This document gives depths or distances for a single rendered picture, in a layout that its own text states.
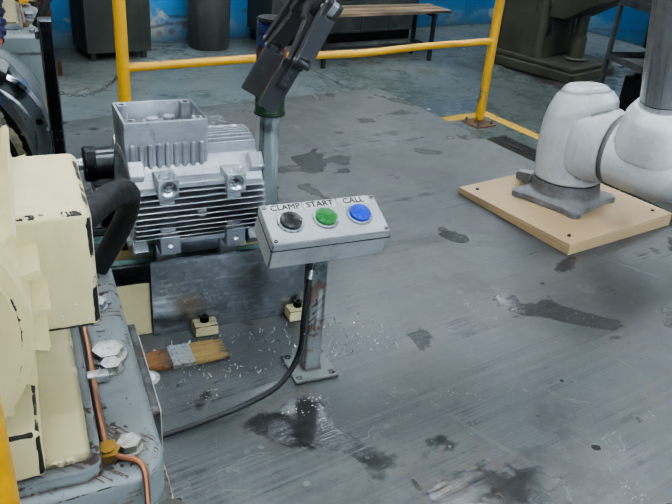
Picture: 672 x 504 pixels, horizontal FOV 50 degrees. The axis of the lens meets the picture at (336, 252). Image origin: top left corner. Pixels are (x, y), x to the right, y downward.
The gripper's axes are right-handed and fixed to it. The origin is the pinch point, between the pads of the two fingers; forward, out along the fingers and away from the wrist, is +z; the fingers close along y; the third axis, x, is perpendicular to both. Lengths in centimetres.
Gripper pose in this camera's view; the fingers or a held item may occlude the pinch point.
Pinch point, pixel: (267, 83)
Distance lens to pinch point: 107.9
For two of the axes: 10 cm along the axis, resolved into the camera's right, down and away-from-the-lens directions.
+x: 7.6, 3.4, 5.6
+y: 3.8, 4.6, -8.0
